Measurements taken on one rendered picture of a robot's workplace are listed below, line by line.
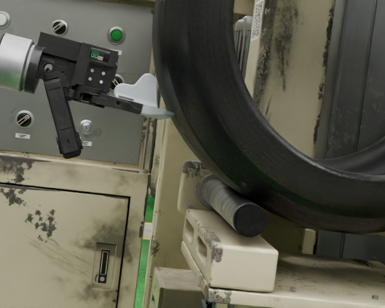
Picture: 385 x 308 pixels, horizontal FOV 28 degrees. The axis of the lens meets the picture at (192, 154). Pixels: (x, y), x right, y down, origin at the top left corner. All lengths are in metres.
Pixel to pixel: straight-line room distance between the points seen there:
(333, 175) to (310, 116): 0.40
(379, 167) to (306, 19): 0.30
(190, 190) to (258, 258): 0.35
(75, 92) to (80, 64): 0.04
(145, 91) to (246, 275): 0.29
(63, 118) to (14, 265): 0.61
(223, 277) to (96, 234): 0.63
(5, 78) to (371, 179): 0.51
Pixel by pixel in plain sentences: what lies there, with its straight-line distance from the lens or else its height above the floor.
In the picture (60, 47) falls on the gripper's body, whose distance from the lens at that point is 1.09.
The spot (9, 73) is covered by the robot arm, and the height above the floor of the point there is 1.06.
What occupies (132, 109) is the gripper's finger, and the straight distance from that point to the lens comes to 1.07.
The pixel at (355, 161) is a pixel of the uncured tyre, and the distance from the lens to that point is 1.33.
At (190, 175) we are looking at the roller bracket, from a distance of 1.35.
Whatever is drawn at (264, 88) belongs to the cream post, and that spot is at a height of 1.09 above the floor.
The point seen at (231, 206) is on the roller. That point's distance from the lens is 1.06.
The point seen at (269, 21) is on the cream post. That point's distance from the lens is 1.40.
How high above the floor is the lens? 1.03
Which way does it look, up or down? 3 degrees down
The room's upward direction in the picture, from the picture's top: 7 degrees clockwise
